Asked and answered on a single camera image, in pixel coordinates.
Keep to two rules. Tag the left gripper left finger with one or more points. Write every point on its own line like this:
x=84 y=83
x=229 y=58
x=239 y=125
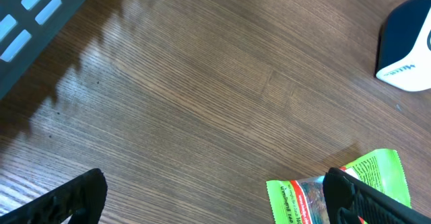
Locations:
x=80 y=200

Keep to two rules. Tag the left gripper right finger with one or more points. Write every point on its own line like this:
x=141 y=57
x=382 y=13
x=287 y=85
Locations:
x=349 y=200

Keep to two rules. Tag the green candy bag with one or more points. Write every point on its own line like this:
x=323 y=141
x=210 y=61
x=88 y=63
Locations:
x=303 y=201

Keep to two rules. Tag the white barcode scanner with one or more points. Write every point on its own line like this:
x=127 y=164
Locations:
x=404 y=47

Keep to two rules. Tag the grey plastic mesh basket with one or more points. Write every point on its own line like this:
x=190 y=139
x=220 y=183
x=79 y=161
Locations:
x=27 y=26

